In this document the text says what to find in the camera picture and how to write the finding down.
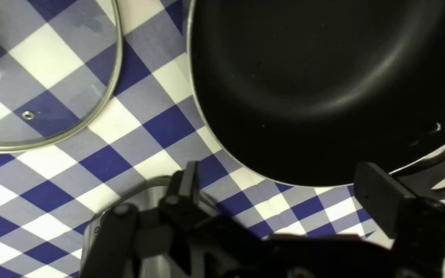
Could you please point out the black cooking pot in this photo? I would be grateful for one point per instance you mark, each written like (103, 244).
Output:
(310, 77)

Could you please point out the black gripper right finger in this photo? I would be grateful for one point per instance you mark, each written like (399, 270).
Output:
(387, 190)

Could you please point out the blue white checkered tablecloth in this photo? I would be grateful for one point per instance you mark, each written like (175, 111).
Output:
(146, 128)

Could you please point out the glass lid with black knob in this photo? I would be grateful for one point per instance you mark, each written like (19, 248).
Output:
(47, 66)

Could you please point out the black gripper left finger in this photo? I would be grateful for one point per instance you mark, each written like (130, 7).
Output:
(189, 179)

